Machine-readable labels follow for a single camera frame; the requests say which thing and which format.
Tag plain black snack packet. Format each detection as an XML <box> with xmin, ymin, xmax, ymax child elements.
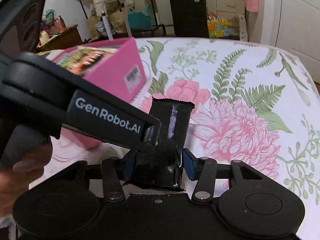
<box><xmin>121</xmin><ymin>98</ymin><xmax>195</xmax><ymax>192</ymax></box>

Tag clear bag coated peanuts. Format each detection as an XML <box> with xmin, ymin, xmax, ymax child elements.
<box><xmin>55</xmin><ymin>46</ymin><xmax>118</xmax><ymax>77</ymax></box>

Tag left hand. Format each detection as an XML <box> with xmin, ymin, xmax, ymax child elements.
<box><xmin>1</xmin><ymin>138</ymin><xmax>53</xmax><ymax>218</ymax></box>

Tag wooden nightstand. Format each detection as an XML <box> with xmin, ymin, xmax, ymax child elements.
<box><xmin>36</xmin><ymin>24</ymin><xmax>82</xmax><ymax>53</ymax></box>

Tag brown paper bag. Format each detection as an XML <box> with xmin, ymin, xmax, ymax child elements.
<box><xmin>86</xmin><ymin>16</ymin><xmax>100</xmax><ymax>40</ymax></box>

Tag floral bed sheet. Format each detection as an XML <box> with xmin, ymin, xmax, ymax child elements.
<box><xmin>45</xmin><ymin>38</ymin><xmax>319</xmax><ymax>239</ymax></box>

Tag pink storage box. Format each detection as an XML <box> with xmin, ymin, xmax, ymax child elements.
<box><xmin>48</xmin><ymin>38</ymin><xmax>146</xmax><ymax>149</ymax></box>

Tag wooden rolling side table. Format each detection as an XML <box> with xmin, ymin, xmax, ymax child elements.
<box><xmin>93</xmin><ymin>0</ymin><xmax>167</xmax><ymax>37</ymax></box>

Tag teal shopping bag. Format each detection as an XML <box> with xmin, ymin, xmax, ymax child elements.
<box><xmin>127</xmin><ymin>4</ymin><xmax>152</xmax><ymax>30</ymax></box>

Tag colourful gift bag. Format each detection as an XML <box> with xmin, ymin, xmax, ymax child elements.
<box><xmin>207</xmin><ymin>12</ymin><xmax>230</xmax><ymax>38</ymax></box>

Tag black suitcase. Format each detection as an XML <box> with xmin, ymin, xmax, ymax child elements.
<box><xmin>170</xmin><ymin>0</ymin><xmax>209</xmax><ymax>38</ymax></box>

